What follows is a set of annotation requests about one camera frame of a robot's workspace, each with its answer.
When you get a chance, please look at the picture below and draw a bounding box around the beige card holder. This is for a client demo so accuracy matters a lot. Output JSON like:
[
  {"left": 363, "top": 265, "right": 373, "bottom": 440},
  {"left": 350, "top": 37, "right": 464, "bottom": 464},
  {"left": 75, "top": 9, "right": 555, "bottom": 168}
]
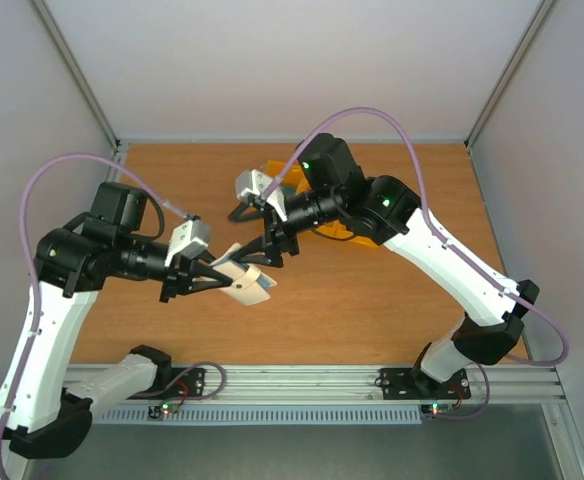
[{"left": 211, "top": 243, "right": 277, "bottom": 306}]

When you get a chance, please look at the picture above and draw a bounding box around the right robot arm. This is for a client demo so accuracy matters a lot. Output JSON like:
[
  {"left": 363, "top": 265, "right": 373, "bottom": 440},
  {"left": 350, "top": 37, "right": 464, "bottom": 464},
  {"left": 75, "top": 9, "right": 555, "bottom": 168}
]
[{"left": 228, "top": 133, "right": 539, "bottom": 398}]

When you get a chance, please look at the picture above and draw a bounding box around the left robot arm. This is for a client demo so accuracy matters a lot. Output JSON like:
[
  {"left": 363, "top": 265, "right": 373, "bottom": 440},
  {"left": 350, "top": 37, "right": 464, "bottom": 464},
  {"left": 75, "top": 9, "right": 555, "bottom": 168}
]
[{"left": 0, "top": 182, "right": 232, "bottom": 459}]

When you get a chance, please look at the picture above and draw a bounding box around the yellow plastic bin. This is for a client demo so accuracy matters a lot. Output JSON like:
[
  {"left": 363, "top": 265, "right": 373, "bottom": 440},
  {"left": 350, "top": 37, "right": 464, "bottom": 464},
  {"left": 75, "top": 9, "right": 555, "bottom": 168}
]
[
  {"left": 311, "top": 221, "right": 377, "bottom": 248},
  {"left": 261, "top": 159, "right": 306, "bottom": 201}
]

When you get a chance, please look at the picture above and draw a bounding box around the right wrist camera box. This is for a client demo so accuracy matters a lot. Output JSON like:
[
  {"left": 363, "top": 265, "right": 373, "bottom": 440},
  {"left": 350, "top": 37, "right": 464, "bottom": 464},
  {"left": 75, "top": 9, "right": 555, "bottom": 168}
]
[{"left": 235, "top": 169, "right": 288, "bottom": 221}]

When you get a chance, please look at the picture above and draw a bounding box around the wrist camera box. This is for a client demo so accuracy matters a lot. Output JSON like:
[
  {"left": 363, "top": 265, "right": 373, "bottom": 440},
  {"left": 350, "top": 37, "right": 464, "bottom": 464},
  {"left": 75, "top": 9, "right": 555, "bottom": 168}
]
[
  {"left": 164, "top": 217, "right": 211, "bottom": 267},
  {"left": 235, "top": 169, "right": 288, "bottom": 221}
]

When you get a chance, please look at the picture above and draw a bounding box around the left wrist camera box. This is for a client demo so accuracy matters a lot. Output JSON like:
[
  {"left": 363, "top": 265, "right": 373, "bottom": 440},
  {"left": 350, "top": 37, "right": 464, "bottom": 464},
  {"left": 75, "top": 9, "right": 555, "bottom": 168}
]
[{"left": 164, "top": 217, "right": 211, "bottom": 267}]

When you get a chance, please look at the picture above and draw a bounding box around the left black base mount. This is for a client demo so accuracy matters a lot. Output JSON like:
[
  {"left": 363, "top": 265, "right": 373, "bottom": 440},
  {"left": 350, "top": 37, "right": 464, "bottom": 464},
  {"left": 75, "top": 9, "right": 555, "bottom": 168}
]
[{"left": 133, "top": 367, "right": 206, "bottom": 401}]

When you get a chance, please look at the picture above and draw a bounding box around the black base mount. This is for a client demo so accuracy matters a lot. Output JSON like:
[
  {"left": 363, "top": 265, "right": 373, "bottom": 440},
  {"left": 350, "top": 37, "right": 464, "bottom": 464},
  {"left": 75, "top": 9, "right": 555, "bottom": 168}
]
[
  {"left": 133, "top": 367, "right": 206, "bottom": 401},
  {"left": 374, "top": 367, "right": 471, "bottom": 401}
]

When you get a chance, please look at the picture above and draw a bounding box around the grey slotted cable duct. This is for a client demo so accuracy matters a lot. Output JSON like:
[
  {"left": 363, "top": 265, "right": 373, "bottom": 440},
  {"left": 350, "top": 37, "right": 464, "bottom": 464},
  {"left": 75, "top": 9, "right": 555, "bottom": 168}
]
[{"left": 95, "top": 404, "right": 421, "bottom": 427}]

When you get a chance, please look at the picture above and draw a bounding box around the aluminium front rail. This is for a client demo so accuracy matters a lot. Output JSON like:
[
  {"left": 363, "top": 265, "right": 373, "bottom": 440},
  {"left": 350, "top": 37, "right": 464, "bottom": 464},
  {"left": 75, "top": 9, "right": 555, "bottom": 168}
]
[{"left": 61, "top": 363, "right": 566, "bottom": 407}]

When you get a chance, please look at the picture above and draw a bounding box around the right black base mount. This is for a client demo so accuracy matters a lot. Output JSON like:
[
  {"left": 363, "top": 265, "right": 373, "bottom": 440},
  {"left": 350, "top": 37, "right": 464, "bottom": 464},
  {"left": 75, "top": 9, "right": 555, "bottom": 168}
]
[{"left": 374, "top": 367, "right": 471, "bottom": 401}]

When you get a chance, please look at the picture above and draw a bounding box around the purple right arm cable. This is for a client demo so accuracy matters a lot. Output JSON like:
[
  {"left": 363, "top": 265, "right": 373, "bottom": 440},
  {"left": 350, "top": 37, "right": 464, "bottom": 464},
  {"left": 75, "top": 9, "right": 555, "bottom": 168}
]
[{"left": 264, "top": 106, "right": 571, "bottom": 365}]

